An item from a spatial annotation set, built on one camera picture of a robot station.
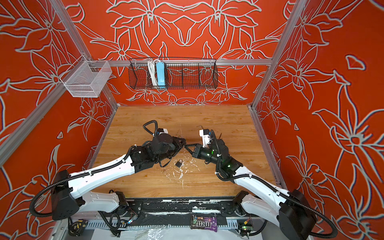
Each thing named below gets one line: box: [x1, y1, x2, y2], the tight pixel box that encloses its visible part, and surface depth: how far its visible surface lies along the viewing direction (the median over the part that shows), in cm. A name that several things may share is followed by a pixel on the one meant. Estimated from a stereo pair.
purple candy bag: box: [190, 214, 218, 232], surface depth 70 cm
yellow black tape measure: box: [68, 219, 89, 237], surface depth 68 cm
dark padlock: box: [175, 159, 183, 168], surface depth 91 cm
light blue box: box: [156, 62, 166, 89], surface depth 91 cm
